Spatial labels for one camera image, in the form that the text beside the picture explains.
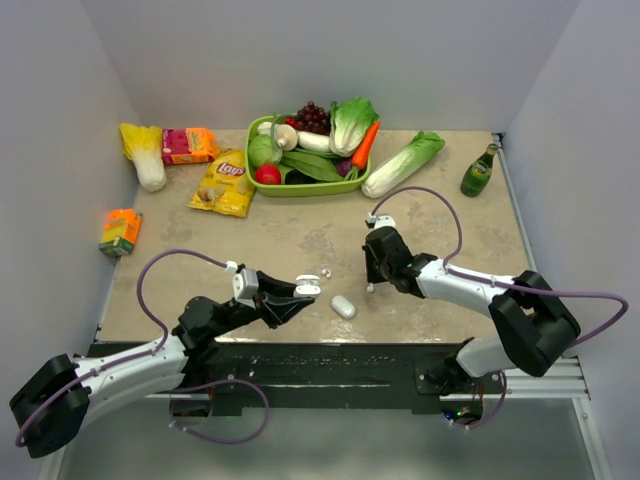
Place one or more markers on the orange green small carton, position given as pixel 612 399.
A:
pixel 120 233

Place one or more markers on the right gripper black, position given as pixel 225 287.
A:
pixel 371 275

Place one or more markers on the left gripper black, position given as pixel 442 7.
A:
pixel 275 302

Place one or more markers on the toy white radish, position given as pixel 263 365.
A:
pixel 314 142

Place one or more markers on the toy purple onion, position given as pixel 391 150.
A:
pixel 344 167

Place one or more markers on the yellow white toy cabbage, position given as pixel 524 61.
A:
pixel 142 146

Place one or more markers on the toy cabbage in basket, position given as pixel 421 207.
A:
pixel 350 122

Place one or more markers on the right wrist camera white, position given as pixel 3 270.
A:
pixel 375 221

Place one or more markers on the white earbud charging case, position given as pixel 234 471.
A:
pixel 307 285

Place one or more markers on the toy orange carrot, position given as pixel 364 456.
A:
pixel 359 160

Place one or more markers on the toy purple grapes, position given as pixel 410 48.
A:
pixel 310 118

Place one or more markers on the yellow Lays chips bag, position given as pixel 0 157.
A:
pixel 225 187

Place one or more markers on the green toy napa cabbage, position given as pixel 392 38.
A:
pixel 394 170

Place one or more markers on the toy red tomato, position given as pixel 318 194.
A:
pixel 268 175

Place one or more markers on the pink orange snack box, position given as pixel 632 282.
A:
pixel 194 145

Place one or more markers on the green plastic basket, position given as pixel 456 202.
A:
pixel 298 190

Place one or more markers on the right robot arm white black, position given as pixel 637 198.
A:
pixel 533 326

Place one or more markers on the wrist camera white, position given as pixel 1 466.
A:
pixel 375 221
pixel 245 283

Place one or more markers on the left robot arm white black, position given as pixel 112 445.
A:
pixel 67 393

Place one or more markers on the green glass bottle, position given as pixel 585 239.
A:
pixel 478 174

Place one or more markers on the toy round green cabbage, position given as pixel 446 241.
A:
pixel 261 151

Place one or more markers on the toy green leaf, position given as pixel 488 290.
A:
pixel 311 165

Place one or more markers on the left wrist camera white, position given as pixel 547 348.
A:
pixel 245 283

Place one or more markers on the toy mushroom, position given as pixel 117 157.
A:
pixel 284 136

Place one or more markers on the closed white oval case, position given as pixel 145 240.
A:
pixel 343 307

